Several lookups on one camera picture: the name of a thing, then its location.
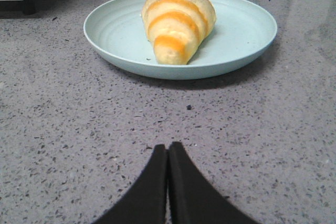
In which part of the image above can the striped croissant bread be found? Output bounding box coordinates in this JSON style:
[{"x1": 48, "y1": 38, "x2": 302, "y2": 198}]
[{"x1": 141, "y1": 0, "x2": 216, "y2": 65}]

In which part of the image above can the light blue plate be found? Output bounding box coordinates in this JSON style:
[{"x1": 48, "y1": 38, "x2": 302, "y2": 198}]
[{"x1": 83, "y1": 0, "x2": 277, "y2": 80}]

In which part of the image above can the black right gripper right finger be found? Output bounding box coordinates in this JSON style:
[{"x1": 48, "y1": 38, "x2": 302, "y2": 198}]
[{"x1": 169, "y1": 142, "x2": 256, "y2": 223}]

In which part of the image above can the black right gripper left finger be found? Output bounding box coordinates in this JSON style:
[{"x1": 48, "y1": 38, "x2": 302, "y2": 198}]
[{"x1": 95, "y1": 144, "x2": 167, "y2": 223}]

